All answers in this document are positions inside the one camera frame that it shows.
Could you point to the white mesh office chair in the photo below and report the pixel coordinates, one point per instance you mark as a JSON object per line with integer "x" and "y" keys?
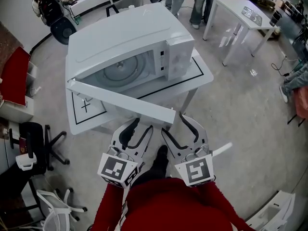
{"x": 54, "y": 208}

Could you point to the person's black trouser leg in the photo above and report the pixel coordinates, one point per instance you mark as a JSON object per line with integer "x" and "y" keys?
{"x": 154, "y": 170}

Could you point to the person's left forearm red sleeve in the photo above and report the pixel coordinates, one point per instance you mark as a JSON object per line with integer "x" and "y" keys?
{"x": 108, "y": 208}

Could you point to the white microwave oven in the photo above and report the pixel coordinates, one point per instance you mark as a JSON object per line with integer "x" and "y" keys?
{"x": 120, "y": 37}

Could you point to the black cup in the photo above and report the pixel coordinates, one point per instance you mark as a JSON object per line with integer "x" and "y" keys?
{"x": 275, "y": 18}

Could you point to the glass turntable plate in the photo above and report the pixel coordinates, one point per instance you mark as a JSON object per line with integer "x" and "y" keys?
{"x": 120, "y": 69}

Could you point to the clear plastic tray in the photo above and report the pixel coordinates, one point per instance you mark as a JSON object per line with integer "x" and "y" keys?
{"x": 252, "y": 15}

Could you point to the white open box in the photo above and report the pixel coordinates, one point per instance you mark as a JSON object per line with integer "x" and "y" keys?
{"x": 276, "y": 213}

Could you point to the red stool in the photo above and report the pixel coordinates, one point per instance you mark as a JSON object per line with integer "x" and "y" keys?
{"x": 302, "y": 102}

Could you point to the person's right forearm red sleeve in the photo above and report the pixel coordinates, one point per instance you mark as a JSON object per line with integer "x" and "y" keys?
{"x": 221, "y": 206}

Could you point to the white microwave door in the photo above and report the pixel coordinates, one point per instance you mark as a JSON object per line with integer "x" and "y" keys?
{"x": 120, "y": 100}

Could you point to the plain white table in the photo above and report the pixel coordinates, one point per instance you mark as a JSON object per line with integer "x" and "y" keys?
{"x": 231, "y": 8}

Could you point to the white table with black lines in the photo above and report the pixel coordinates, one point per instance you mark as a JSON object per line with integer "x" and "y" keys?
{"x": 83, "y": 126}

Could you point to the black backed round-base chair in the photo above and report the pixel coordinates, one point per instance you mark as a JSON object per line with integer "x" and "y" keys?
{"x": 54, "y": 13}

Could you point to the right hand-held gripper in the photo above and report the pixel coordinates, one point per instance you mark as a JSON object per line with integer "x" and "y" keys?
{"x": 197, "y": 170}

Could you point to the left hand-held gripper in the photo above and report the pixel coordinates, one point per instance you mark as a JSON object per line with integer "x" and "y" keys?
{"x": 115, "y": 168}

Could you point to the person's black shoe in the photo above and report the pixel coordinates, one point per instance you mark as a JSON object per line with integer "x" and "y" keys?
{"x": 162, "y": 151}

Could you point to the clear plastic scrap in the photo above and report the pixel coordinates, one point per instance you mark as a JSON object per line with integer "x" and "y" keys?
{"x": 253, "y": 72}

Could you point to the person's red torso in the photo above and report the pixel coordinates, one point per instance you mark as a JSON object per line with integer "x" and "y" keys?
{"x": 173, "y": 206}

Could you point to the black office chair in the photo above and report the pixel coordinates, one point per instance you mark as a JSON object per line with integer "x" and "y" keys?
{"x": 36, "y": 141}

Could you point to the white flat stick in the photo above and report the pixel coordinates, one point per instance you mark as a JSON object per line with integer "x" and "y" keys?
{"x": 222, "y": 149}

